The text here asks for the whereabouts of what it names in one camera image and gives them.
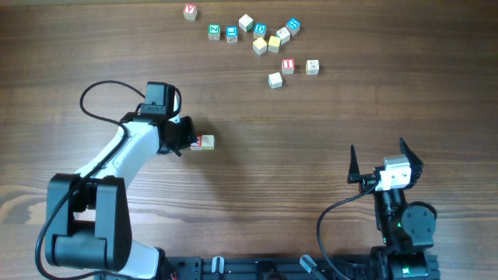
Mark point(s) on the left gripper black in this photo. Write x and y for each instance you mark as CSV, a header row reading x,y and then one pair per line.
x,y
187,124

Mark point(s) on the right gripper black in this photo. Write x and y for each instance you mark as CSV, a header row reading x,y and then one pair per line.
x,y
368,182

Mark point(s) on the red A letter block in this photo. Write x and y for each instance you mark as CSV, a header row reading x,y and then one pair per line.
x,y
197,145

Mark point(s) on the plain wooden picture block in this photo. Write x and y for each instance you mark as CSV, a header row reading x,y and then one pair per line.
x,y
208,141

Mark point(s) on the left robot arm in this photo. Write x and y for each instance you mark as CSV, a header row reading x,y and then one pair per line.
x,y
88,224

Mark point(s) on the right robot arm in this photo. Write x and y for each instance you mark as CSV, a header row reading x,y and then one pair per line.
x,y
407,228

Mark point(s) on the green Z letter block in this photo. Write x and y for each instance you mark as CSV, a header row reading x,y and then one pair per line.
x,y
214,31

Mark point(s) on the blue letter block left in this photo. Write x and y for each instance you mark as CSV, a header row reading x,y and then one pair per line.
x,y
231,34

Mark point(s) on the yellow block left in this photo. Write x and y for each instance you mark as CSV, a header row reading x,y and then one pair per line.
x,y
260,46

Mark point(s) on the yellow block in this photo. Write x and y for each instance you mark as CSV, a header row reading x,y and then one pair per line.
x,y
274,43
260,46

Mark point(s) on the red V letter block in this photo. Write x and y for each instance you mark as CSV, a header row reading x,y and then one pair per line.
x,y
190,12

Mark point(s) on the white green-sided block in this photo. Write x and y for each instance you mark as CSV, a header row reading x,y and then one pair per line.
x,y
246,23

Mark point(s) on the red I letter block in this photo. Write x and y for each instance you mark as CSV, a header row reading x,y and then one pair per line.
x,y
288,66

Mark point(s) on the yellow block right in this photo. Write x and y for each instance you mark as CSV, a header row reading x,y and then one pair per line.
x,y
274,43

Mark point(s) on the blue D letter block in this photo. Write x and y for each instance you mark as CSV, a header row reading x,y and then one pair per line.
x,y
259,30

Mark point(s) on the blue block far right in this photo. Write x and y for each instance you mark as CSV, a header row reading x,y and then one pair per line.
x,y
293,26

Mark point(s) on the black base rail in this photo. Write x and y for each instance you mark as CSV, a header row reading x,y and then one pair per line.
x,y
272,268

